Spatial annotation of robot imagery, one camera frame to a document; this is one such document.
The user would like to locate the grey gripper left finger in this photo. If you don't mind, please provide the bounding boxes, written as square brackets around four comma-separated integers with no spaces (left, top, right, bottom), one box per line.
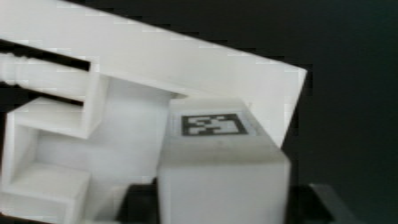
[116,181,160,224]

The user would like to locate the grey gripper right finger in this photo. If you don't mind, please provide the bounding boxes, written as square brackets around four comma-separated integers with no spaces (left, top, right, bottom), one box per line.
[290,184,366,224]

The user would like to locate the white chair leg front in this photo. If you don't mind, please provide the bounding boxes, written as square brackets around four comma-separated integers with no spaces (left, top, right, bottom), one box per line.
[158,98,290,224]

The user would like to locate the white front fence bar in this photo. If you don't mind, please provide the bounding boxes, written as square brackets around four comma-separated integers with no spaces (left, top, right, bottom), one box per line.
[0,0,308,142]

